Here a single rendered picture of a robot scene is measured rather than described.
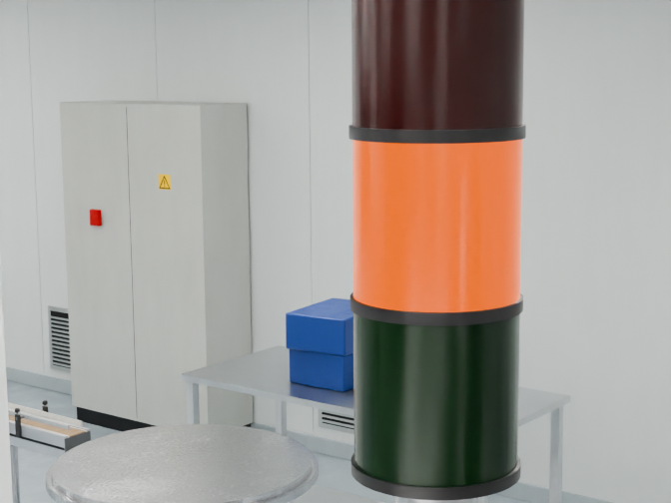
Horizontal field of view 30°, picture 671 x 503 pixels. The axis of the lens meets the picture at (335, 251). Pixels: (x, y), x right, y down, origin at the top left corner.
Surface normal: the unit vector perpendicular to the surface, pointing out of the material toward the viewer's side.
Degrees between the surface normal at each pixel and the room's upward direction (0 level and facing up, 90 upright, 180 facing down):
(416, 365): 90
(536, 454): 90
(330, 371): 90
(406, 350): 90
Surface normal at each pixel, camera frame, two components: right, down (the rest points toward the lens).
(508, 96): 0.74, 0.10
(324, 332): -0.51, 0.14
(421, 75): -0.26, 0.15
